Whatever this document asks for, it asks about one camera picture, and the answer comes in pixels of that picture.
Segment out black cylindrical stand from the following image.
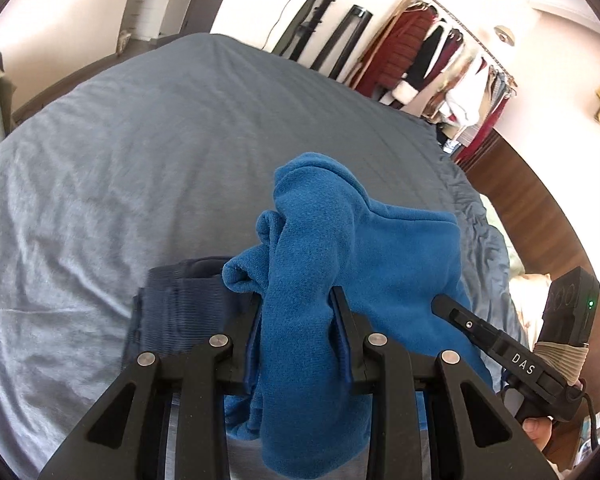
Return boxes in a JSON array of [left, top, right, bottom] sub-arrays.
[[310, 4, 373, 80]]

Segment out arched wall shelf niche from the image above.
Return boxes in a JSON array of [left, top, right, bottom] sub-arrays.
[[116, 0, 192, 44]]

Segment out folded navy blue garment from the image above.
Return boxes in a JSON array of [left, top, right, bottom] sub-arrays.
[[122, 257, 251, 366]]

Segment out black ladder rack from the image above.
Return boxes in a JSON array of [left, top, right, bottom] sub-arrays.
[[272, 0, 334, 62]]

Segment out person's right hand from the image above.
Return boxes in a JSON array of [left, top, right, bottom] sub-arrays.
[[521, 417, 553, 451]]

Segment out black cable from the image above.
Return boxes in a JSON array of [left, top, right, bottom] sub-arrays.
[[578, 391, 600, 453]]

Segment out grey-blue bed duvet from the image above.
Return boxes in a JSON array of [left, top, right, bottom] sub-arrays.
[[0, 34, 524, 479]]

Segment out cream floral pillow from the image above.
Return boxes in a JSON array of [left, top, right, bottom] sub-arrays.
[[509, 274, 552, 349]]

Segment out bright blue fleece pants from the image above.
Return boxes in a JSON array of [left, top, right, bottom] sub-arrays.
[[222, 153, 490, 479]]

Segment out clothes rack with garments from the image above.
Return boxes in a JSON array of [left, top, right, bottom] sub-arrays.
[[346, 0, 518, 169]]

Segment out wooden headboard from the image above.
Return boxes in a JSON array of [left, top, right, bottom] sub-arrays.
[[462, 129, 600, 466]]

